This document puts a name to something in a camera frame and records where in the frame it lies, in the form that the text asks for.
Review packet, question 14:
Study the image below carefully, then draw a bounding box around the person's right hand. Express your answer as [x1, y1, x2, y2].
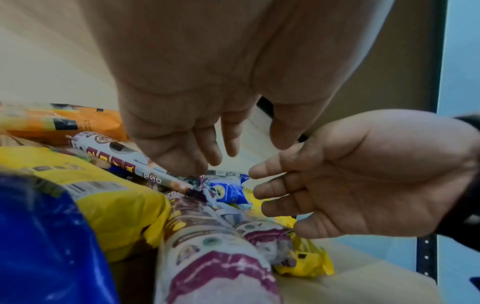
[248, 109, 480, 240]

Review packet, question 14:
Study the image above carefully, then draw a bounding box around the person's left hand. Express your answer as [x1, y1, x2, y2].
[80, 0, 395, 178]

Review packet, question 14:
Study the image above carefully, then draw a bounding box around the yellow Casa 25L packet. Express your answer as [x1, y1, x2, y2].
[0, 145, 172, 263]
[243, 189, 335, 278]

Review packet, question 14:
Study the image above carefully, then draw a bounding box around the orange Casa 60L packet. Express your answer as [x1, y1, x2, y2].
[0, 102, 131, 145]

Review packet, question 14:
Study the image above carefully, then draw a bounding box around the black metal wooden shelf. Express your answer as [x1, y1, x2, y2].
[0, 0, 449, 304]

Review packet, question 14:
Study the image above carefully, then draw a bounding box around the drawstring bag packet purple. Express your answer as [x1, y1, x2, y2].
[66, 131, 196, 194]
[232, 219, 300, 268]
[153, 189, 284, 304]

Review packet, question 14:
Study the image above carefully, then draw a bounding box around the blue singlet handle packet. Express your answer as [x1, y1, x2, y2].
[202, 170, 253, 206]
[0, 167, 121, 304]

